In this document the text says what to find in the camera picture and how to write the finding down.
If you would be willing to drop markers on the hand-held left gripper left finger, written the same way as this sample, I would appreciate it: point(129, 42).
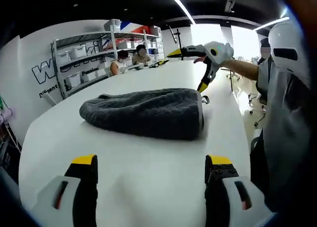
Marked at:
point(84, 187)

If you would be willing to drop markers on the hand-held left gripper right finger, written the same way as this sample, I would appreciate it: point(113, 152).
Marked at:
point(220, 194)

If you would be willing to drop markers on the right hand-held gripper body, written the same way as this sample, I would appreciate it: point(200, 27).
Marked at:
point(219, 53)

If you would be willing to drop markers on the grey fluffy towel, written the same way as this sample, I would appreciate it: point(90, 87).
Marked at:
point(148, 113)

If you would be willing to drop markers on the person's right hand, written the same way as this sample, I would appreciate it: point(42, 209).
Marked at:
point(200, 60)

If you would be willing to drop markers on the black tripod stand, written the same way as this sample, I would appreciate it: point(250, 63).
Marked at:
point(178, 43)

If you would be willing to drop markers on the grey metal shelving rack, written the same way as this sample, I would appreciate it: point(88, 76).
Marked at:
point(55, 63)
point(146, 38)

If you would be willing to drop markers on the curved ceiling light strip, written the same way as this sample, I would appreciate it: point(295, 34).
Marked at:
point(180, 5)

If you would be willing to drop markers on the white table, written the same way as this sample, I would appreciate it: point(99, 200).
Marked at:
point(148, 162)

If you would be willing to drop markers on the white chest device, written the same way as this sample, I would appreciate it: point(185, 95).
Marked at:
point(288, 46)

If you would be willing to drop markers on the operator in grey shirt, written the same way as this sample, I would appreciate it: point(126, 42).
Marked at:
point(287, 142)

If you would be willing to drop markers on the white chair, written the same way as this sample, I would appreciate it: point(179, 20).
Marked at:
point(49, 99)

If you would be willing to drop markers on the purple roll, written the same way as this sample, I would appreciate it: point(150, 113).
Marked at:
point(8, 115)

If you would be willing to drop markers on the metal shelf with white bins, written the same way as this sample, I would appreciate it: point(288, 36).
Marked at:
point(76, 52)

